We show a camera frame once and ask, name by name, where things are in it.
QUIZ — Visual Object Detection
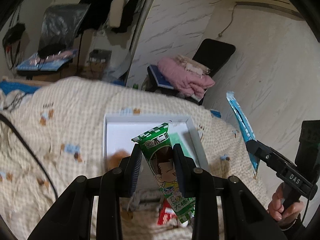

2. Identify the blue white biscuit package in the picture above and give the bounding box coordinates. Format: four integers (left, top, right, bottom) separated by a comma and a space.
226, 91, 260, 176

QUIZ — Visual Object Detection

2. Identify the packaged bread bun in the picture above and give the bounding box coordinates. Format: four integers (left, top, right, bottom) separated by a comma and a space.
105, 150, 130, 171

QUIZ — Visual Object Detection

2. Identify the red snack packet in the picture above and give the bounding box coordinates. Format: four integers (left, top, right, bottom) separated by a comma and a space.
157, 199, 180, 227

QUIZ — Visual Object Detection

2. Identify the green hand cream tube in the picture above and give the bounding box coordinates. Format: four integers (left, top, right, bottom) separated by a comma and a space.
169, 132, 200, 167

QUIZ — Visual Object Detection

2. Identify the green candy stick package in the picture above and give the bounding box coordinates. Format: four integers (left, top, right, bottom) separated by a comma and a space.
132, 122, 195, 225

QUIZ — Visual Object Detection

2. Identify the person's right hand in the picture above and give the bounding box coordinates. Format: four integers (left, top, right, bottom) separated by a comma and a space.
267, 183, 304, 230

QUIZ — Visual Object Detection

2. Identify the checkered bear print quilt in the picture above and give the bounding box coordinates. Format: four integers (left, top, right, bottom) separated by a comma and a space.
1, 77, 270, 239

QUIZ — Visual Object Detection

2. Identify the white shallow cardboard box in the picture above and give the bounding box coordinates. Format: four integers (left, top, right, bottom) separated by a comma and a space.
103, 113, 209, 181

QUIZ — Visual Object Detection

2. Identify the pink folded blanket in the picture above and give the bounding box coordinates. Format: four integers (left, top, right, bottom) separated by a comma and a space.
157, 57, 215, 99

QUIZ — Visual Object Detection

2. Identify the folded beige cloth stack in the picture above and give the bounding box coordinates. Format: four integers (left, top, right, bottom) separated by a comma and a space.
175, 55, 210, 76

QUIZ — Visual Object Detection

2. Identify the blue book under blanket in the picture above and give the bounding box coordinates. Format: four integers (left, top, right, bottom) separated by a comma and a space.
147, 64, 174, 90

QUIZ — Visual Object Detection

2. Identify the black hanging bag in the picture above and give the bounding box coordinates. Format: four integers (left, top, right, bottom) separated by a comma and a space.
2, 23, 25, 71

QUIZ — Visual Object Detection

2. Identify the black plastic covered chair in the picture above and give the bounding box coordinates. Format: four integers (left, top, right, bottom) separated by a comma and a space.
37, 4, 89, 59

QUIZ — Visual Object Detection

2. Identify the hanging black coat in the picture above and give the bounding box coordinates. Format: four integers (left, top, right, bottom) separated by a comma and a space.
78, 0, 113, 34

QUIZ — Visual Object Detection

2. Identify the hanging white garment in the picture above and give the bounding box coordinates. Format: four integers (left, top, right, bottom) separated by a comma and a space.
108, 0, 125, 28

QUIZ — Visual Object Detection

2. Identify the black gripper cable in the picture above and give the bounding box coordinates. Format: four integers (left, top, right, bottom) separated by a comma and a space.
0, 112, 60, 201

